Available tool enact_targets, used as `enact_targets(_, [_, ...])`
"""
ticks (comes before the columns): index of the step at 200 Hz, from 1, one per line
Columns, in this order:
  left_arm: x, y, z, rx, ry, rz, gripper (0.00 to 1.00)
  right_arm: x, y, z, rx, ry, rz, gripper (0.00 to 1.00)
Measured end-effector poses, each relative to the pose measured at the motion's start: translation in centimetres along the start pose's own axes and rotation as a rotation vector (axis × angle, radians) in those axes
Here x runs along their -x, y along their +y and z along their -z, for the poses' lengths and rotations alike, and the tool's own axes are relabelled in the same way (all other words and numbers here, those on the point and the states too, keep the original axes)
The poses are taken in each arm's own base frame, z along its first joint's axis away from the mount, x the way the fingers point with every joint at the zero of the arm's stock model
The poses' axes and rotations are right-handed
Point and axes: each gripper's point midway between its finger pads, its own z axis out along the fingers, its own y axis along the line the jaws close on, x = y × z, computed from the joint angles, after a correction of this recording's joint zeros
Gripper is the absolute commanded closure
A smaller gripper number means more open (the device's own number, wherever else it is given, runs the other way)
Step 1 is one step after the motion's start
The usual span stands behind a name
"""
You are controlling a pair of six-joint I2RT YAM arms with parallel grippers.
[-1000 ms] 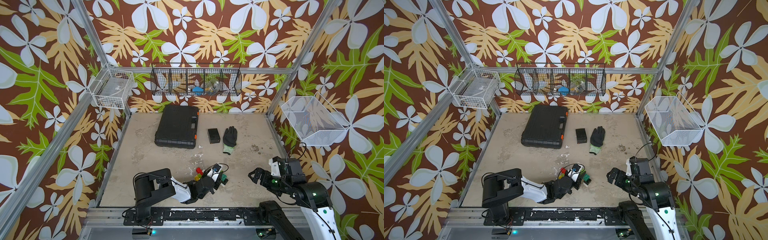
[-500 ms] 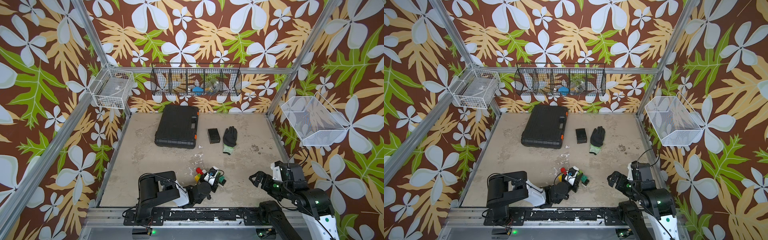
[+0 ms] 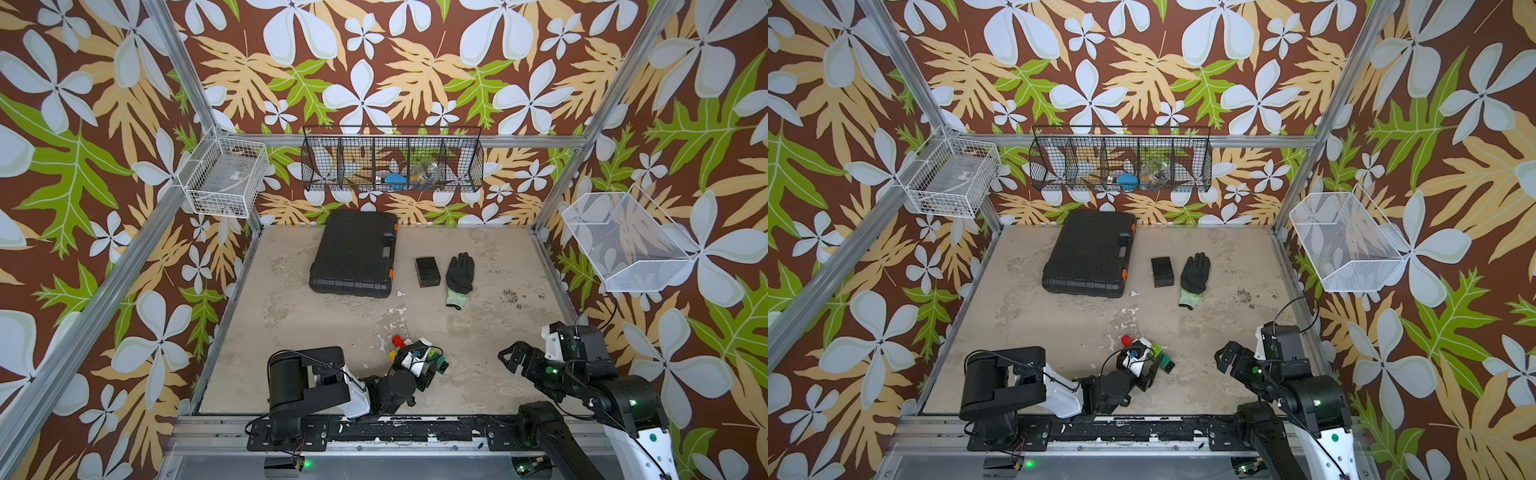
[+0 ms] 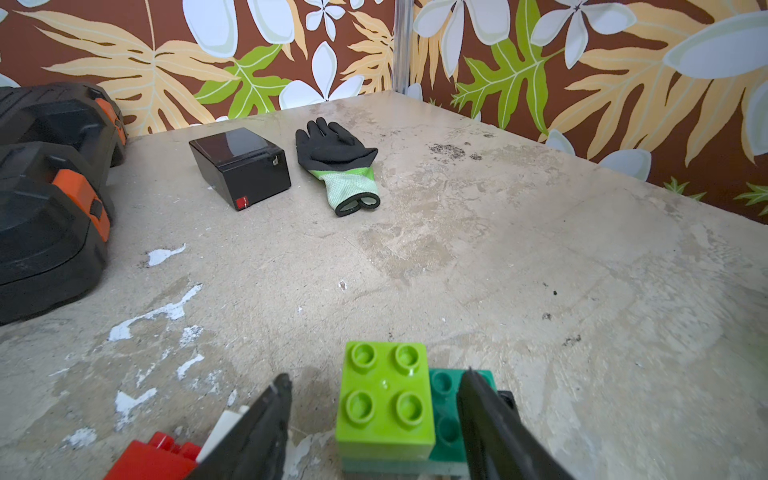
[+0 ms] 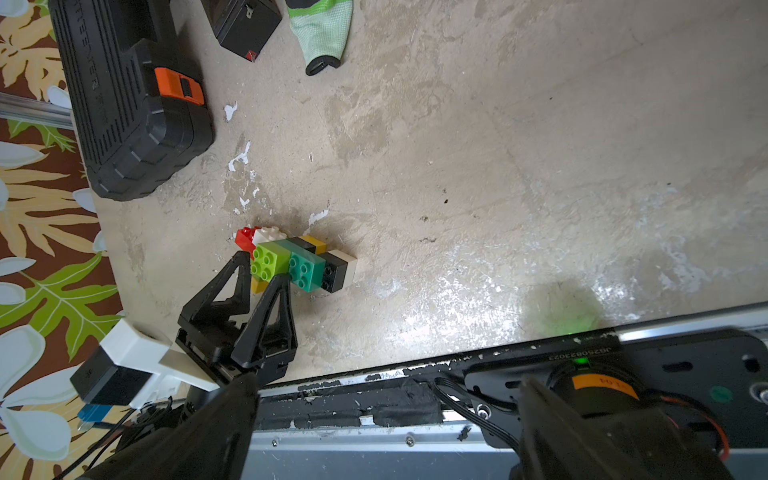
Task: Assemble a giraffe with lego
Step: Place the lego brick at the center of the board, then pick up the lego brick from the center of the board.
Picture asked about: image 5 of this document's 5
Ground black green work glove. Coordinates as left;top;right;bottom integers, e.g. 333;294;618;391
286;0;354;76

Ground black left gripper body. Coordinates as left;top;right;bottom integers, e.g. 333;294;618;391
176;323;297;387

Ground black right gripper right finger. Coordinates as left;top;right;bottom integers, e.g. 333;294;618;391
517;375;652;480

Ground red lego brick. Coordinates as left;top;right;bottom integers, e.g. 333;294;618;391
234;227;257;255

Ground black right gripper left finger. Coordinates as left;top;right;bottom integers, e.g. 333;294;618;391
81;373;258;480

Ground black plastic tool case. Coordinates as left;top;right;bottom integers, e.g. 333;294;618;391
49;1;214;201

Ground yellow lego brick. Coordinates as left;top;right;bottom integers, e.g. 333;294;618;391
299;235;327;255
251;278;269;295

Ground white lego brick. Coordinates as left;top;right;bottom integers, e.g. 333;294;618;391
252;227;287;245
330;249;358;287

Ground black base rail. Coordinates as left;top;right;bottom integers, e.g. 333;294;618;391
243;304;767;479

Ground lime green lego brick front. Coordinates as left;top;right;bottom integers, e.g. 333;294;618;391
250;242;291;282

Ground black lego brick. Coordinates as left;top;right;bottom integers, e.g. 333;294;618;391
288;236;346;293

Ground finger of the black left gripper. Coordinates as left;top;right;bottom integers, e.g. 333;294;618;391
178;251;251;327
231;273;297;368

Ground dark green lego brick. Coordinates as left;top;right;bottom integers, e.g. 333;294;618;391
277;239;326;293

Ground small black battery box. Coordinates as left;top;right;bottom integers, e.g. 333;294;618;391
201;0;282;62

